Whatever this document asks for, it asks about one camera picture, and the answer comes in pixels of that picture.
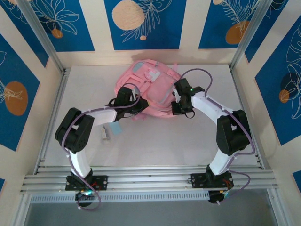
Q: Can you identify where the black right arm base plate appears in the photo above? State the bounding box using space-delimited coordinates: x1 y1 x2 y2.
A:
190 172 233 189

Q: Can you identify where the pink white backpack charm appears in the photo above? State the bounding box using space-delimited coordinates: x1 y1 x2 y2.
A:
143 68 161 82

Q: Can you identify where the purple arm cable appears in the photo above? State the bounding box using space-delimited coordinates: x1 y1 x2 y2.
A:
61 82 142 211
180 68 256 205

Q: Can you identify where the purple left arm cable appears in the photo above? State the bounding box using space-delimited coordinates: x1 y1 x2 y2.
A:
61 82 142 211

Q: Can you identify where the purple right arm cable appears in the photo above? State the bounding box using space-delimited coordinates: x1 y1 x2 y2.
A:
180 68 256 205

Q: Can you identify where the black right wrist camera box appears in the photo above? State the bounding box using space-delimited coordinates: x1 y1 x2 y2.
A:
171 101 187 116

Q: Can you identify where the light blue notepad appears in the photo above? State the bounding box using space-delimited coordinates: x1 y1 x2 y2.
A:
109 121 124 136

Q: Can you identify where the clear plastic pencil case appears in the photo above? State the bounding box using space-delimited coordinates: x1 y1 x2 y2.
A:
100 126 111 142

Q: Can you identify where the aluminium frame post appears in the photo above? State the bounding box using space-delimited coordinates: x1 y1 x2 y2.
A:
230 0 271 71
16 0 68 75

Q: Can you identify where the aluminium side rail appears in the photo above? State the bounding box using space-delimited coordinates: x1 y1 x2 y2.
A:
230 68 265 170
34 68 71 175

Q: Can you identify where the white slotted cable duct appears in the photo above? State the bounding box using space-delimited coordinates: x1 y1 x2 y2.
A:
30 190 210 203

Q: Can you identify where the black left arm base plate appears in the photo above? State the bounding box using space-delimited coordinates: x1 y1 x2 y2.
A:
65 174 109 191

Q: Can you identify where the aluminium front rail beam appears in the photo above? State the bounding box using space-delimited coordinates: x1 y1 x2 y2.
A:
20 166 276 195

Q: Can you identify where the pink school backpack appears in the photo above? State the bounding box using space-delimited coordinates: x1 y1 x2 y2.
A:
114 59 181 121

